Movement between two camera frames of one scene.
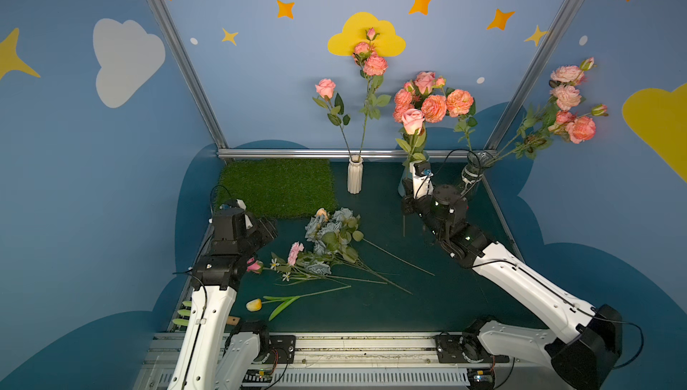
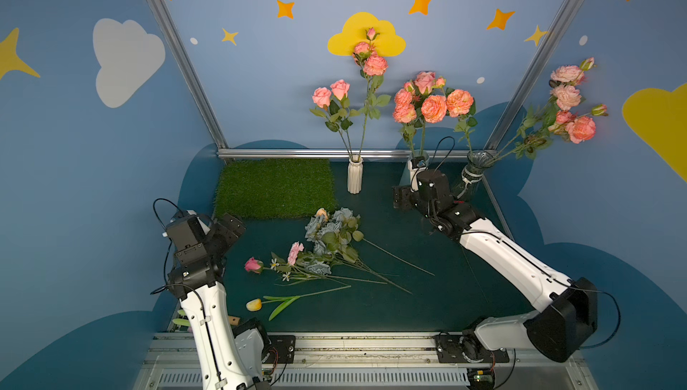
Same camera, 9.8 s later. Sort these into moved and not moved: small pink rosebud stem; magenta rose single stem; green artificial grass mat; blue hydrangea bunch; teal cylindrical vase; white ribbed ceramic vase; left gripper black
Moved: small pink rosebud stem; left gripper black
Not moved: teal cylindrical vase; green artificial grass mat; blue hydrangea bunch; magenta rose single stem; white ribbed ceramic vase
